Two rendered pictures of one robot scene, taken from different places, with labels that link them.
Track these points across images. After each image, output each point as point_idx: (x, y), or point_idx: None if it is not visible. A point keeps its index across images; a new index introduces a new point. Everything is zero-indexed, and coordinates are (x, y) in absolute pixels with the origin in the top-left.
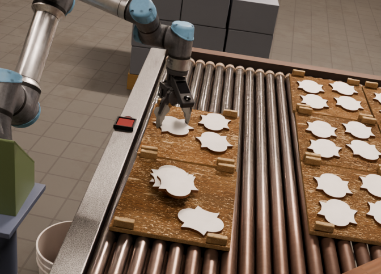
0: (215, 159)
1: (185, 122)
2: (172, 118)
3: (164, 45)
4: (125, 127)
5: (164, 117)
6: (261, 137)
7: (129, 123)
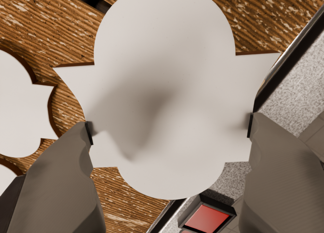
0: (16, 12)
1: (89, 130)
2: (143, 179)
3: None
4: (215, 205)
5: (257, 142)
6: None
7: (200, 214)
